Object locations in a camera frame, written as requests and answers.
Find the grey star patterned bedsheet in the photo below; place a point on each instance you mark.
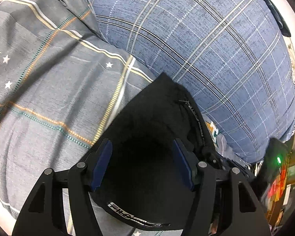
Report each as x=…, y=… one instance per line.
x=68, y=66

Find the black device with green light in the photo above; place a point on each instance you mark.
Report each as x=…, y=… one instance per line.
x=274, y=159

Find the blue plaid pillow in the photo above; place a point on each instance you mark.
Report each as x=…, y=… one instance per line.
x=199, y=61

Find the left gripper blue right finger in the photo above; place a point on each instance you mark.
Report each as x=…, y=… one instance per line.
x=186, y=163

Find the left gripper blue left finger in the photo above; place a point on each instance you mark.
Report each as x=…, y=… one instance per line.
x=98, y=162

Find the black pants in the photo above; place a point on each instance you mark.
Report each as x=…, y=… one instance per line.
x=142, y=186

